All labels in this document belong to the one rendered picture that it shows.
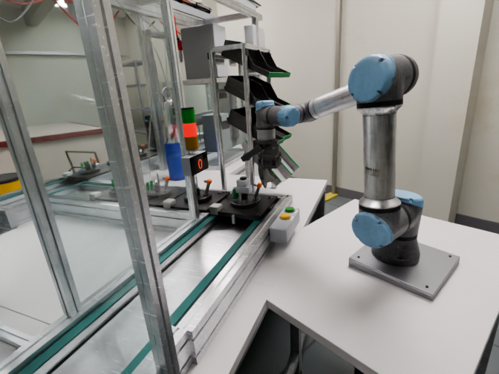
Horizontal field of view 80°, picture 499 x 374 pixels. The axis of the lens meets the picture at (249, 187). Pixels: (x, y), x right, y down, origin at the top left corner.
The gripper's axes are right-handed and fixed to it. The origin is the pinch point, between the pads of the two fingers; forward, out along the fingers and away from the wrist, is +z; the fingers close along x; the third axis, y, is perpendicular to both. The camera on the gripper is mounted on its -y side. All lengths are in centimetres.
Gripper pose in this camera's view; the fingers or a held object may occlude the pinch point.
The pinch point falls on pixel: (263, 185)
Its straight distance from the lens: 128.9
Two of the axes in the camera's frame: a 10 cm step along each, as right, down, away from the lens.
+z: 0.6, 9.4, 3.2
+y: 9.2, 0.7, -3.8
